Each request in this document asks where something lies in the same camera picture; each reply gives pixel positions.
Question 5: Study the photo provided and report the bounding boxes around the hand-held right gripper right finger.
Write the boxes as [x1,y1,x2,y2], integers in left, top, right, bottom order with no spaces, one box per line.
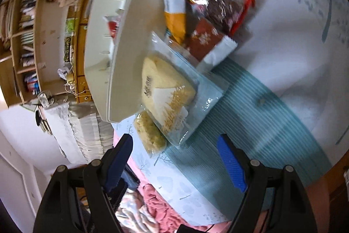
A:
[217,134,318,233]

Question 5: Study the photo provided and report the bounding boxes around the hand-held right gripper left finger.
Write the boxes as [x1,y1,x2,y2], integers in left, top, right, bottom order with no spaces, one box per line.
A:
[33,134,134,233]

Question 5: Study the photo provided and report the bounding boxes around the crumbly yellow cookie packet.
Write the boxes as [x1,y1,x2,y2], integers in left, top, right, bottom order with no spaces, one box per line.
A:
[133,111,167,158]

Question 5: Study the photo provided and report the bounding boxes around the clear sponge cake packet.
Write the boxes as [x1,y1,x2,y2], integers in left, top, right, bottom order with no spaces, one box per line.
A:
[140,31,227,146]

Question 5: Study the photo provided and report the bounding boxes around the white plastic bin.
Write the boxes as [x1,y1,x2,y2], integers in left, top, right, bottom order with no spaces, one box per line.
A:
[83,0,169,123]

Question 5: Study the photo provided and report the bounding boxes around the brown white snack packet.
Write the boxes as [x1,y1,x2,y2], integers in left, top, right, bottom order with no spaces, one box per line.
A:
[185,17,238,75]

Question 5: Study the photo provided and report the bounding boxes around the red white snack packet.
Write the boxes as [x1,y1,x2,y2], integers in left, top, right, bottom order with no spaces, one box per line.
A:
[102,13,126,40]

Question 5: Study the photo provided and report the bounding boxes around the navy folded pants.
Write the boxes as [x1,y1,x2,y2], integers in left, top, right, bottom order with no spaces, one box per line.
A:
[121,165,141,191]

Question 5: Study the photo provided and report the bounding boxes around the lace covered piano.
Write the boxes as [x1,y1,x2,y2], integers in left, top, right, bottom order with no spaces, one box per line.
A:
[41,100,115,165]

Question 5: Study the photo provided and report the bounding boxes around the teal striped placemat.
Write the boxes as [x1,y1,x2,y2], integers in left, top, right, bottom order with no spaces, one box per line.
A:
[153,58,334,190]

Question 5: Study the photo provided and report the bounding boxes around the pink blanket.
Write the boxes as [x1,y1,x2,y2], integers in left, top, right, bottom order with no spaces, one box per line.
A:
[115,162,235,233]

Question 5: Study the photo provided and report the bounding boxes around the wooden desk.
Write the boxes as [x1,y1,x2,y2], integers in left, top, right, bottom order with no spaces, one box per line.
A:
[65,0,99,105]

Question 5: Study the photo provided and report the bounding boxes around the white plastic bag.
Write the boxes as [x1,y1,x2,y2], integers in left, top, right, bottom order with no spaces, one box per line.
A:
[57,64,73,81]

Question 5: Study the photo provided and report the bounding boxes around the wooden bookshelf hutch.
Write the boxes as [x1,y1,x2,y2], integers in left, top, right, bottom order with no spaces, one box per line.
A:
[0,0,90,108]

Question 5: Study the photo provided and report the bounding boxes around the green box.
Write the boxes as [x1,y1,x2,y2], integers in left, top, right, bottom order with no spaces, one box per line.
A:
[65,19,75,37]

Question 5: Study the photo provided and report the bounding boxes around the pale blue printed tablecloth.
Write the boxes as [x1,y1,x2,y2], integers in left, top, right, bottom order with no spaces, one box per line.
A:
[110,0,349,225]

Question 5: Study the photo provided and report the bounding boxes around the row of shelf books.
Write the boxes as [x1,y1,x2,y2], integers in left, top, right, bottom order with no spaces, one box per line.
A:
[18,0,37,67]

